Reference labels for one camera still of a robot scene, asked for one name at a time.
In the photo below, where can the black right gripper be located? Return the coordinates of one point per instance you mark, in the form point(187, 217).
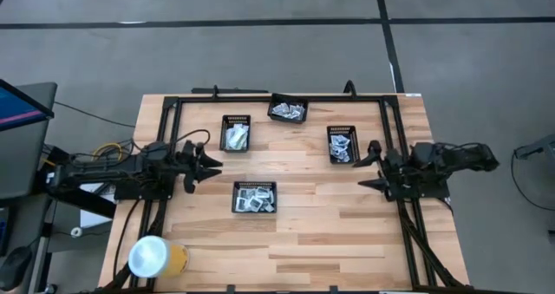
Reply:
point(396, 172)

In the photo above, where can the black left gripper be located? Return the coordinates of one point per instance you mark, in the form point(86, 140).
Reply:
point(191, 164)

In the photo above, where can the black slotted plastic basket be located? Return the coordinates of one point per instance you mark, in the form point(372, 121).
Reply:
point(273, 99)
point(223, 133)
point(355, 146)
point(236, 185)

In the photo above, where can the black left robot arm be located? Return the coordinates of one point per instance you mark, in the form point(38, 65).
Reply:
point(108, 170)

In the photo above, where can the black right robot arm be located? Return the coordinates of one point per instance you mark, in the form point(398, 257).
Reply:
point(464, 157)

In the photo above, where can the black table clamp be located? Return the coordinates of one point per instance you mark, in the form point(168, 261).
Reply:
point(215, 93)
point(350, 90)

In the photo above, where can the black flat bar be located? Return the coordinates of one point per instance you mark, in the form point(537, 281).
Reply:
point(230, 90)

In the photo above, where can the yellow tub with white lid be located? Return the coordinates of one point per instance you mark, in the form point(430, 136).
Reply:
point(149, 256)

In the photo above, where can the white paper sheet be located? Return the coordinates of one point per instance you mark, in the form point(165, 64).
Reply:
point(95, 218)

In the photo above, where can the black desk support beam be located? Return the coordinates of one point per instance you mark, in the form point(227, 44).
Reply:
point(73, 200)

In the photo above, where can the grey stand base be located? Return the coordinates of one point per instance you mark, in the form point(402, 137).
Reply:
point(537, 148)

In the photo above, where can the computer monitor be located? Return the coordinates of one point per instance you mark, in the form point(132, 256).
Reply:
point(21, 107)

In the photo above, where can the black computer mouse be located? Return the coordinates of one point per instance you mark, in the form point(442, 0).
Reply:
point(15, 268)

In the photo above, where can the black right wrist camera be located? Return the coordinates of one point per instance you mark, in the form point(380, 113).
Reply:
point(424, 152)

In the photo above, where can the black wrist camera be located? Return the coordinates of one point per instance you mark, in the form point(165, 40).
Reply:
point(154, 148)
point(424, 152)

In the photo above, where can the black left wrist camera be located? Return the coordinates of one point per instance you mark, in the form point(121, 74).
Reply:
point(154, 148)

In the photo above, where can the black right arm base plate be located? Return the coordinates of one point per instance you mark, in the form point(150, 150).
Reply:
point(433, 193)

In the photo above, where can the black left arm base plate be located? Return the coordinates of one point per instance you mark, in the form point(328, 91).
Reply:
point(143, 195)

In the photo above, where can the black table edge bracket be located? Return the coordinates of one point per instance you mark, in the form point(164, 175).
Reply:
point(334, 289)
point(230, 289)

